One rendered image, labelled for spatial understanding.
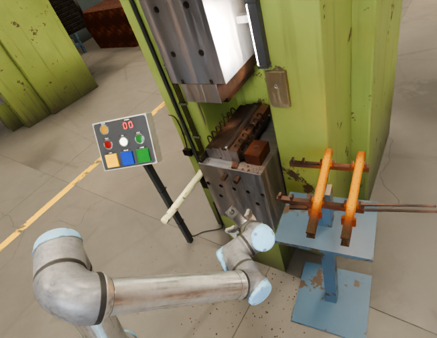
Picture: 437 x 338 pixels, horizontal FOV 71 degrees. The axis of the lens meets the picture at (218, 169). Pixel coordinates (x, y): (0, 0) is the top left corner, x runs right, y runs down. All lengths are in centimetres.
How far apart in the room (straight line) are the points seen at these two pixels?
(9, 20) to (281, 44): 498
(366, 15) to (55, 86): 519
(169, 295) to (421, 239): 186
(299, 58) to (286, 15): 17
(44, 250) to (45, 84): 524
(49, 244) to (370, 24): 152
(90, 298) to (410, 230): 207
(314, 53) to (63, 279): 108
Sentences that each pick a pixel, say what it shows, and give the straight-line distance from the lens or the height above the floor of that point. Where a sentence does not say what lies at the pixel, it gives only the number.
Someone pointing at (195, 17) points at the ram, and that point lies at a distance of 127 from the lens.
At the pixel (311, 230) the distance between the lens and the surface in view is 111.
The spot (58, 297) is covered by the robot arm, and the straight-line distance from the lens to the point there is 79.
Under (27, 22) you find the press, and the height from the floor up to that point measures 136.
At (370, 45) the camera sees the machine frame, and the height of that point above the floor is 124.
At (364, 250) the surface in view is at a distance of 140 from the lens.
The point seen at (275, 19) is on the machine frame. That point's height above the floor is 155.
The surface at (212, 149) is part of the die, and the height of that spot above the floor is 98.
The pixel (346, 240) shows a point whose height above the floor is 103.
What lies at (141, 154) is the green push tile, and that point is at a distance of 177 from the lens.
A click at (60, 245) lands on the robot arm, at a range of 86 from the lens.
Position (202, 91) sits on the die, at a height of 133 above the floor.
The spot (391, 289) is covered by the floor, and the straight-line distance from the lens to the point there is 219.
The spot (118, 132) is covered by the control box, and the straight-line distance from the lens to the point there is 183.
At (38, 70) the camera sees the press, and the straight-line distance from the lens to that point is 596.
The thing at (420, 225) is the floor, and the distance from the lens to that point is 247.
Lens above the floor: 193
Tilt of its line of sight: 39 degrees down
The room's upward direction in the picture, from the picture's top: 20 degrees counter-clockwise
